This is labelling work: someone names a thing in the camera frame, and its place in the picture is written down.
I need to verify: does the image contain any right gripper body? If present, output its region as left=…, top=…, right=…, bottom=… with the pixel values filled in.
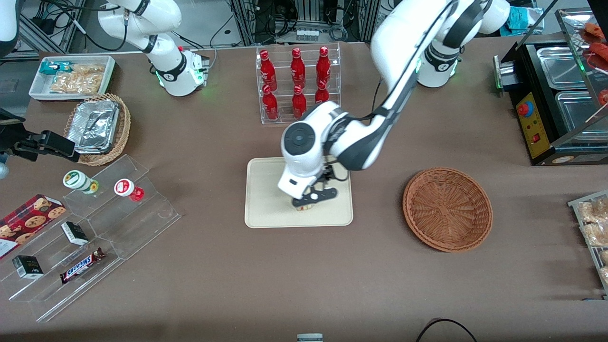
left=0, top=110, right=31, bottom=158

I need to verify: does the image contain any cream plastic tray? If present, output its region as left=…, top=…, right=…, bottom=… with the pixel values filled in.
left=245, top=155, right=354, bottom=228

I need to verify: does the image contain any white rectangular snack tray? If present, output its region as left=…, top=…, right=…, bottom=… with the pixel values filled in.
left=28, top=56, right=116, bottom=102

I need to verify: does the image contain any tan wicker basket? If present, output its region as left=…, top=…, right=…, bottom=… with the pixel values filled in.
left=64, top=93, right=131, bottom=166

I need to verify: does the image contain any round brown wicker basket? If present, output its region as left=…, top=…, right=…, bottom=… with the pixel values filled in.
left=403, top=167, right=493, bottom=253

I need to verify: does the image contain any aluminium foil container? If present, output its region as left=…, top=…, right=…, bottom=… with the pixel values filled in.
left=66, top=99, right=120, bottom=154

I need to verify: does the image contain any green label yogurt cup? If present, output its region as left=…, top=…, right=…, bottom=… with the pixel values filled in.
left=63, top=170, right=99, bottom=195

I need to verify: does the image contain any clear acrylic bottle rack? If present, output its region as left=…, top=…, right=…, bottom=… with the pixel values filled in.
left=256, top=43, right=341, bottom=125

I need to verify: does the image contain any clear bag of crackers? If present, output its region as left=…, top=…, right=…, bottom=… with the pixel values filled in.
left=50, top=64, right=105, bottom=95

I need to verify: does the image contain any red cookie box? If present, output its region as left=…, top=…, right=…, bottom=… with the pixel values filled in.
left=0, top=194, right=67, bottom=260

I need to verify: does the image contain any teal snack packet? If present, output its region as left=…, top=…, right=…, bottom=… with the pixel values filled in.
left=39, top=61, right=76, bottom=76

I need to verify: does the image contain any red label yogurt cup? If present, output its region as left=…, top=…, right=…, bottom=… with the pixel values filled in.
left=114, top=179, right=145, bottom=202

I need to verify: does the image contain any small black box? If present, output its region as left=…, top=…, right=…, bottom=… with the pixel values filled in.
left=12, top=255, right=44, bottom=279
left=61, top=221, right=89, bottom=246

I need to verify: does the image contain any clear acrylic stepped display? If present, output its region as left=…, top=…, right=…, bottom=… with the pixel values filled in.
left=0, top=154, right=182, bottom=323

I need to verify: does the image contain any snickers chocolate bar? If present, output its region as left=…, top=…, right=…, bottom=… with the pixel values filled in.
left=59, top=247, right=105, bottom=285

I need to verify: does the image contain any black food warmer machine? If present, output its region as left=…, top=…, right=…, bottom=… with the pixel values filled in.
left=494, top=9, right=608, bottom=166

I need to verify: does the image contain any teal plastic bag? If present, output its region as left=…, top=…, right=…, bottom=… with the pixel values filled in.
left=508, top=7, right=543, bottom=37

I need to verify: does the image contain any steel food pan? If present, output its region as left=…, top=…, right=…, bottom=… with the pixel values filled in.
left=554, top=90, right=608, bottom=132
left=537, top=46, right=590, bottom=90

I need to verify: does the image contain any aluminium frame rack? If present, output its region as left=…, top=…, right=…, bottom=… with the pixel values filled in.
left=230, top=0, right=383, bottom=46

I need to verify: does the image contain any black floor cable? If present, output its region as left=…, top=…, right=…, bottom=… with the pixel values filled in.
left=416, top=318, right=478, bottom=342

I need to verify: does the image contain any grey wire bread tray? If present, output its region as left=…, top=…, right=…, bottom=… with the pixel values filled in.
left=568, top=190, right=608, bottom=300

